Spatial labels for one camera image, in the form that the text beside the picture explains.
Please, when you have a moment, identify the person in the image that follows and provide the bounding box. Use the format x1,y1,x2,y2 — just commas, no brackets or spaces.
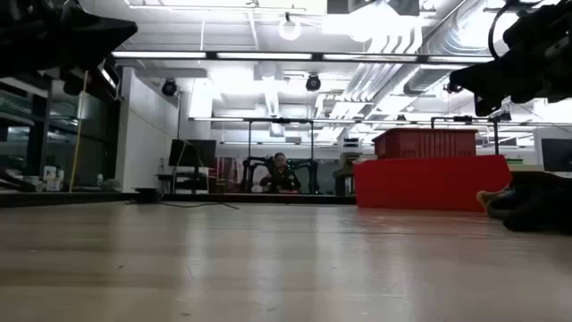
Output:
259,152,302,195

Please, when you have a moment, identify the black background rig frame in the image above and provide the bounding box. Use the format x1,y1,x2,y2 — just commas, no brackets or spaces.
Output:
430,114,513,157
243,116,316,194

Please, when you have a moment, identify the black work glove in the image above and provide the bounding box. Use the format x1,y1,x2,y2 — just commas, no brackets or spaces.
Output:
475,171,572,235

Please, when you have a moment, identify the black aluminium table frame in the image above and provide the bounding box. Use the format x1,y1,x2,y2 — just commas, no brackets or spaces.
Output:
0,191,358,209

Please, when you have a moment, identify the yellow cable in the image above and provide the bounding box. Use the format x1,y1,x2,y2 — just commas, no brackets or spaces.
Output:
68,70,89,194

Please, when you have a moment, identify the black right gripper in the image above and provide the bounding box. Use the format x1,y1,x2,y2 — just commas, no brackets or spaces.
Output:
449,0,572,117

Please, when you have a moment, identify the white shelf container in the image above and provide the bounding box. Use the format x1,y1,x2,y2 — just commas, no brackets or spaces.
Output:
42,165,66,192

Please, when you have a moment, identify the black monitor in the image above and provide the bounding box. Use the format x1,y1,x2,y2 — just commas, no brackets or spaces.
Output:
540,137,572,174
168,139,218,169

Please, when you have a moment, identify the red slatted plastic crate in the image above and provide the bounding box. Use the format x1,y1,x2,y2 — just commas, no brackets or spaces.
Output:
372,127,479,160

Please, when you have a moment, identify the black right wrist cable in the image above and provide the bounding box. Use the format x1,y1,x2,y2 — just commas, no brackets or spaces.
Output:
487,0,522,62

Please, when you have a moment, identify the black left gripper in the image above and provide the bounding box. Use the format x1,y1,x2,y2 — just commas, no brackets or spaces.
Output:
0,0,139,96

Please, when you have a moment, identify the red plastic bin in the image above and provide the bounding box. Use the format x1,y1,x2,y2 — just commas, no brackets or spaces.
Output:
352,154,513,213

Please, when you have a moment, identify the long ceiling light strip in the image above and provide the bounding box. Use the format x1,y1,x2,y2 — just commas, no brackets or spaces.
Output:
111,50,495,63

